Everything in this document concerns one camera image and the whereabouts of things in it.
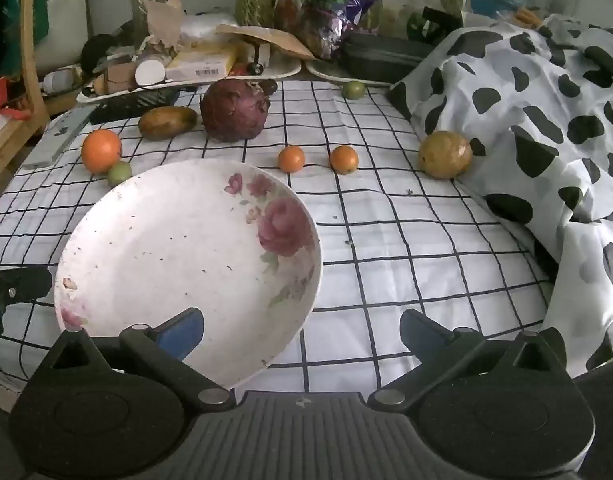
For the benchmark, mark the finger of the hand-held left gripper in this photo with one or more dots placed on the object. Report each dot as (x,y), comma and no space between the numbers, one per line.
(21,282)

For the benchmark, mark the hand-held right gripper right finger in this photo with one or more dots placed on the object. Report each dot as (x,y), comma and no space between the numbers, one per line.
(420,332)

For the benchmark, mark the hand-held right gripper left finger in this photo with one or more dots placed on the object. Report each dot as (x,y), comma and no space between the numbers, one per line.
(184,334)

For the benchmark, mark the white floral plate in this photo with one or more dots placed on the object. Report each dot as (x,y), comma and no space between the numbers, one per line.
(186,260)

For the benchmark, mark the large orange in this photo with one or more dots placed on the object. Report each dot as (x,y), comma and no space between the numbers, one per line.
(102,150)

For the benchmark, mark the yellow mango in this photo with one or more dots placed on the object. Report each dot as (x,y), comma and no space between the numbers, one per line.
(445,154)

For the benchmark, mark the small orange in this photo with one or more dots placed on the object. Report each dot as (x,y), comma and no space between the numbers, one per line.
(344,159)
(291,158)

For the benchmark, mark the brownish green mango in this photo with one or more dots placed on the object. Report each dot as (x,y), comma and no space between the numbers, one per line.
(167,122)

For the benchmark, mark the small green fruit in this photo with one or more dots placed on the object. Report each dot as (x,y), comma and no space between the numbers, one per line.
(119,174)
(353,89)

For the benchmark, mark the silver laptop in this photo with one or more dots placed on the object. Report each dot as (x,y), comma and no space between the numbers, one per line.
(61,135)

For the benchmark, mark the wooden chair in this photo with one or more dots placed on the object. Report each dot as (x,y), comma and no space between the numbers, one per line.
(34,85)

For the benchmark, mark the grey cylindrical bottle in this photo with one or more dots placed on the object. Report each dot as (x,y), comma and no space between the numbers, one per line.
(61,80)

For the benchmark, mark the black flat case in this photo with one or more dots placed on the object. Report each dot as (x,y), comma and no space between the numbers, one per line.
(131,105)

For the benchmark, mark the brown cardboard box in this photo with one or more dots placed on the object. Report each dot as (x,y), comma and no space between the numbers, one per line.
(116,77)

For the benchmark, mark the purple red cabbage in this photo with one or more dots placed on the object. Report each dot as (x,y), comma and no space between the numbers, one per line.
(234,110)

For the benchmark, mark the black round object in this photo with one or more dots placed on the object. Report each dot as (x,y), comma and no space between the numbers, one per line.
(99,50)

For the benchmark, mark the white roll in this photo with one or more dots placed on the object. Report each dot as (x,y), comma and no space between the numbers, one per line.
(149,71)

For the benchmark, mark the cow print blanket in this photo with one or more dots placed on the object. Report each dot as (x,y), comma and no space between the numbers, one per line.
(536,110)

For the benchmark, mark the teal cloth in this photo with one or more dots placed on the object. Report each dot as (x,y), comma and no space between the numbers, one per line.
(21,25)

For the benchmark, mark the small dark round fruit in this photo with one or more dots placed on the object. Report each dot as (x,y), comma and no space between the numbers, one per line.
(269,86)

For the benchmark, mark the yellow box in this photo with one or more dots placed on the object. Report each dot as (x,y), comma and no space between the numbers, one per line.
(201,62)

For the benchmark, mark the white tray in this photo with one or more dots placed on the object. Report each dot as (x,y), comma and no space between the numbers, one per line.
(281,70)
(326,75)

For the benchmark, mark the black zip case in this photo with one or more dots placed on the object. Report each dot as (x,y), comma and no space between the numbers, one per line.
(381,57)

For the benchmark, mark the crumpled brown paper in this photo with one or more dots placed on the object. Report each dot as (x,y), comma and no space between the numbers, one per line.
(164,22)

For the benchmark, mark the brown paper envelope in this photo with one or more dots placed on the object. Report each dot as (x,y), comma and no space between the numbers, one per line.
(276,40)

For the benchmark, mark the white plastic bag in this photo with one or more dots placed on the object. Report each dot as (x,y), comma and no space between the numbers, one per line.
(206,25)

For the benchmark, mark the black plastic object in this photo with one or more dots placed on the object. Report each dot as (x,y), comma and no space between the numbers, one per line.
(436,22)

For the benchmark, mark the purple foil snack bag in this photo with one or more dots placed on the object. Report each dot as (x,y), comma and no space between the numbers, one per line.
(341,5)

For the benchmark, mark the reddish brown packet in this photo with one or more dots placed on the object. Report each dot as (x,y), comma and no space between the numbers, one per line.
(289,12)

